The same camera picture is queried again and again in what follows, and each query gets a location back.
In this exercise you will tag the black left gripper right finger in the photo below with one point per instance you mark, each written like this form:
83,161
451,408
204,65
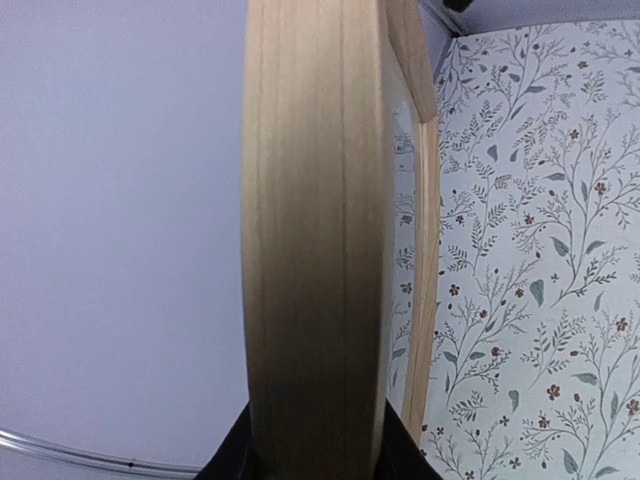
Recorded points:
400,458

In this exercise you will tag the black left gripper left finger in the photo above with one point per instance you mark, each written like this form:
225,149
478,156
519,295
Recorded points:
235,458

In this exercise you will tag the light wooden picture frame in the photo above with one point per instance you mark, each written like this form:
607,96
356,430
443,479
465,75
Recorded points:
317,208

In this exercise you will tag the clear acrylic sheet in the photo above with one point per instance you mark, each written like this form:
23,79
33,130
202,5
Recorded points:
403,251

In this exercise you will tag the floral patterned table cover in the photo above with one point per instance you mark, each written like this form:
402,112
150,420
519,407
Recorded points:
535,372

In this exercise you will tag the left aluminium corner post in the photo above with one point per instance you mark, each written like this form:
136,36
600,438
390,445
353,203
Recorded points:
43,449

